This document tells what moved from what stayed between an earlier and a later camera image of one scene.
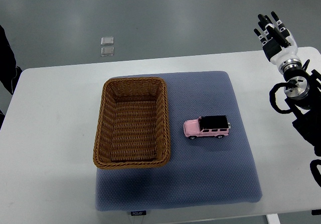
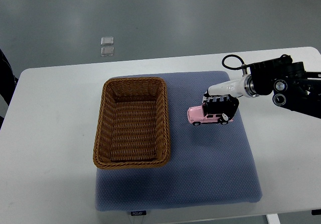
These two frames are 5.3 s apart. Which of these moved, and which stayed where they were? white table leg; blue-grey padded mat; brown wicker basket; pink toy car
Moved: pink toy car
Stayed: white table leg; brown wicker basket; blue-grey padded mat
